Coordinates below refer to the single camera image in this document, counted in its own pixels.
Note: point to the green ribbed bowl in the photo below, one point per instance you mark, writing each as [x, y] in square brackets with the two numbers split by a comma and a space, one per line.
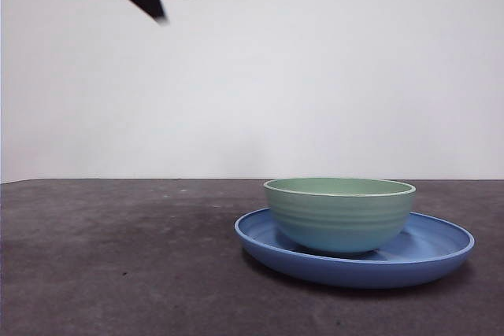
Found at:
[338, 218]

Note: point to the blue round plate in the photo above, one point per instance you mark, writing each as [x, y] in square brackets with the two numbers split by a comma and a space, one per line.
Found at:
[354, 271]

